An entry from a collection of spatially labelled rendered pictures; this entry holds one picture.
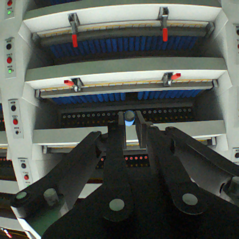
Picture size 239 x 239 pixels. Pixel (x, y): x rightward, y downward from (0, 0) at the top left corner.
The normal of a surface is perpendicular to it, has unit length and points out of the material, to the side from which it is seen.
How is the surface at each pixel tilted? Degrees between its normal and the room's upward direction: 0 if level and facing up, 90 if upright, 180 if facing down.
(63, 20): 22
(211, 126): 113
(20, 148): 90
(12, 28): 90
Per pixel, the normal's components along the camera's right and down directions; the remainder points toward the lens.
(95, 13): 0.04, 0.97
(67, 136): -0.04, -0.25
